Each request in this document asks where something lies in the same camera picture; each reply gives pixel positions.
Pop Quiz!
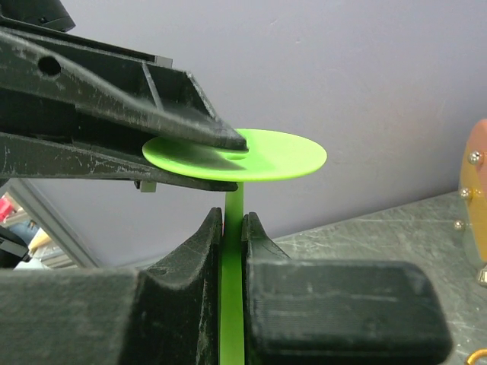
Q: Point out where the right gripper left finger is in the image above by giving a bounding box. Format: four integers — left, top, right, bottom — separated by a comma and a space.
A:
1, 208, 222, 364

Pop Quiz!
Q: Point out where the green plastic wine glass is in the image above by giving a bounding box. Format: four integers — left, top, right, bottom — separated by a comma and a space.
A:
142, 129, 327, 365

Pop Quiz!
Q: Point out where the white cylindrical bread box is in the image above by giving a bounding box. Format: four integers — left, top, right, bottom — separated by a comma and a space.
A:
454, 119, 486, 287

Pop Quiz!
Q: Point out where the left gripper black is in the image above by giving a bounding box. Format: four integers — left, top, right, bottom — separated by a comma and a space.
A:
1, 0, 247, 149

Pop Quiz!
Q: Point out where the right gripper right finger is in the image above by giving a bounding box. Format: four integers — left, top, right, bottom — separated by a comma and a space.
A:
241, 212, 453, 364

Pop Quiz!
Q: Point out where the gold wire wine glass rack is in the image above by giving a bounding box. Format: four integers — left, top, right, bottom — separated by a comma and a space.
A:
465, 348, 487, 365

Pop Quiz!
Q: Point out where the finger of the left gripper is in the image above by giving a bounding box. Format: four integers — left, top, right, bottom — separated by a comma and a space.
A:
1, 132, 237, 192

